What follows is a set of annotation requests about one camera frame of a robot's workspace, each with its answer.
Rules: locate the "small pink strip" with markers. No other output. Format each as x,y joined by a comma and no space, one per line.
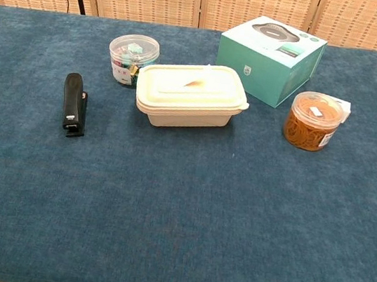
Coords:
193,84

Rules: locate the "cream lidded food container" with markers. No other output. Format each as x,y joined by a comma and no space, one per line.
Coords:
186,108

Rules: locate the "teal speaker product box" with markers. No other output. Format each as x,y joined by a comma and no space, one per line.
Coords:
257,59

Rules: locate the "black stapler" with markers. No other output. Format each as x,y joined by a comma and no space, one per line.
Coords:
71,102

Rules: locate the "clear jar of binder clips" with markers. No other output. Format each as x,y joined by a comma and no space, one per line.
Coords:
130,54

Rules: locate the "blue table mat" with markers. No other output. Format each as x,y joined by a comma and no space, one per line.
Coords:
165,198

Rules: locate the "clear jar of rubber bands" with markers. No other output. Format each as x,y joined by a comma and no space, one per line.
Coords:
311,127

